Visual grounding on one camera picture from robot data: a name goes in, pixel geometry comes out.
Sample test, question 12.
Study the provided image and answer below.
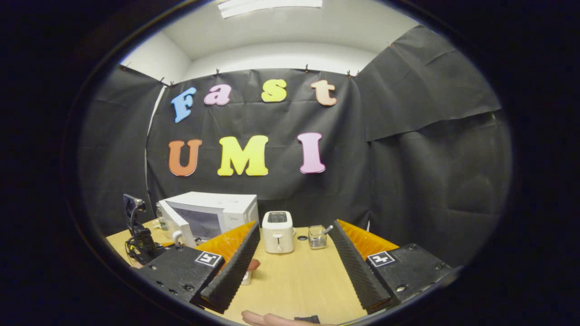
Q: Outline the white toaster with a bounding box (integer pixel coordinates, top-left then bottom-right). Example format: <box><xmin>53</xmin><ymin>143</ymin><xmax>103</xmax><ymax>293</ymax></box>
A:
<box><xmin>262</xmin><ymin>211</ymin><xmax>295</xmax><ymax>254</ymax></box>

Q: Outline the clear glass jar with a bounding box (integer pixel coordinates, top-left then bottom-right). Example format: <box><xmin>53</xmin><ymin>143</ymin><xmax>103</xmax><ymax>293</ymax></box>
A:
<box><xmin>308</xmin><ymin>225</ymin><xmax>328</xmax><ymax>250</ymax></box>

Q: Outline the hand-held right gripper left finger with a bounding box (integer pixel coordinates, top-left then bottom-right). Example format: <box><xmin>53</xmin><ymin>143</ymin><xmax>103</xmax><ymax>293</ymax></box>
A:
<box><xmin>136</xmin><ymin>221</ymin><xmax>261</xmax><ymax>314</ymax></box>

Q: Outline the white microwave oven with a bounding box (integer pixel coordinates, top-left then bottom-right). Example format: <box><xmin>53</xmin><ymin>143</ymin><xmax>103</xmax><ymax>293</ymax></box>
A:
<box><xmin>157</xmin><ymin>192</ymin><xmax>260</xmax><ymax>249</ymax></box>

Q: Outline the long ceiling light panel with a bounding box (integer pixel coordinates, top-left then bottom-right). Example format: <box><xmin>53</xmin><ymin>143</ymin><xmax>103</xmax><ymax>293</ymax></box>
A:
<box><xmin>217</xmin><ymin>0</ymin><xmax>323</xmax><ymax>19</ymax></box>

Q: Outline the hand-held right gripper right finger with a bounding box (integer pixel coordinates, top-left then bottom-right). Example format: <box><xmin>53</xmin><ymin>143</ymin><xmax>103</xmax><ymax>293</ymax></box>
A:
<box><xmin>333</xmin><ymin>219</ymin><xmax>454</xmax><ymax>314</ymax></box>

